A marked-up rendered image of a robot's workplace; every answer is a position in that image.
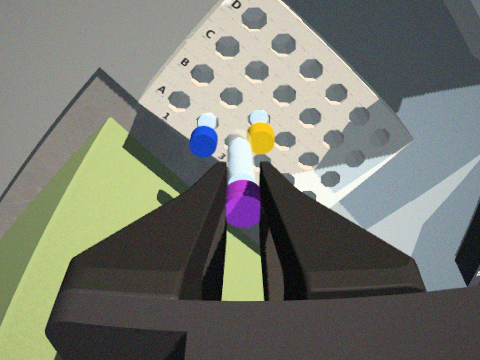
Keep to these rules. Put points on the violet-capped test tube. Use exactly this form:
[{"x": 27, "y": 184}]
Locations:
[{"x": 243, "y": 192}]

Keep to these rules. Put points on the dark grey bench mat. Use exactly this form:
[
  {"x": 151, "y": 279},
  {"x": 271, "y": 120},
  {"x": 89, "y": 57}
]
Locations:
[{"x": 411, "y": 52}]

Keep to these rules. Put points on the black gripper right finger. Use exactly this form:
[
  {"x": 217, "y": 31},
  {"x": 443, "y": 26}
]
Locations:
[{"x": 323, "y": 255}]

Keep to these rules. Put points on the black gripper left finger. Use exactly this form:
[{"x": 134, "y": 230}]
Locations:
[{"x": 167, "y": 251}]

